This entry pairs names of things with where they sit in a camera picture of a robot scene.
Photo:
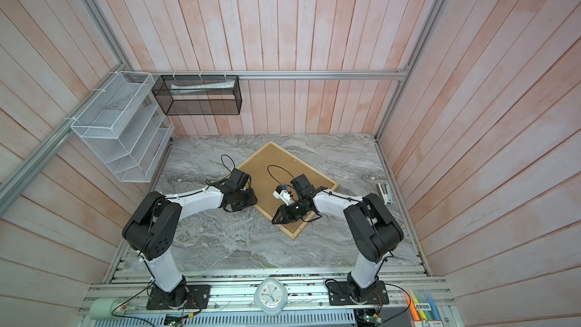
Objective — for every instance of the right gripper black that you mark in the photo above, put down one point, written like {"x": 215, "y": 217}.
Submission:
{"x": 286, "y": 215}

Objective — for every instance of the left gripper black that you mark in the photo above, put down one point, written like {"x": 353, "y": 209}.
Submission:
{"x": 252, "y": 200}

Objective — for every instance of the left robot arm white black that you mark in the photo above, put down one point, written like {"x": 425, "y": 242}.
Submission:
{"x": 151, "y": 229}

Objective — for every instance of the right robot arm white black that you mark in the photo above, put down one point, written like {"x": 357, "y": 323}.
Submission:
{"x": 375, "y": 231}

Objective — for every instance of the white round timer clock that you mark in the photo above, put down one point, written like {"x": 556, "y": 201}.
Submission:
{"x": 271, "y": 296}

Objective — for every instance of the white stapler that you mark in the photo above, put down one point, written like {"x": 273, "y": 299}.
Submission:
{"x": 386, "y": 192}

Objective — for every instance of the paper in black basket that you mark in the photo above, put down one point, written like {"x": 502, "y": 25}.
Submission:
{"x": 203, "y": 88}

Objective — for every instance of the coloured markers tray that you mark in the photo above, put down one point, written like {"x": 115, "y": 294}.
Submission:
{"x": 423, "y": 308}

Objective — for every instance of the pale green emergency button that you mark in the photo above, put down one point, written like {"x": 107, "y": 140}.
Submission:
{"x": 107, "y": 308}

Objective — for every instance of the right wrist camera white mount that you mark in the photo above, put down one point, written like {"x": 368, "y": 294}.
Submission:
{"x": 282, "y": 193}

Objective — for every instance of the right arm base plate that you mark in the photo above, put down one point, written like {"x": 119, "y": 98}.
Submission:
{"x": 349, "y": 293}

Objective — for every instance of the black wire mesh basket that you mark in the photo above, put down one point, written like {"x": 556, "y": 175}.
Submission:
{"x": 227, "y": 103}

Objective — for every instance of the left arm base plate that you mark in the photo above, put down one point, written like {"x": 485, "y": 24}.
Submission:
{"x": 188, "y": 297}

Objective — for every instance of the white wire mesh shelf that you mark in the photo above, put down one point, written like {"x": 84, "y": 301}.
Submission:
{"x": 125, "y": 130}

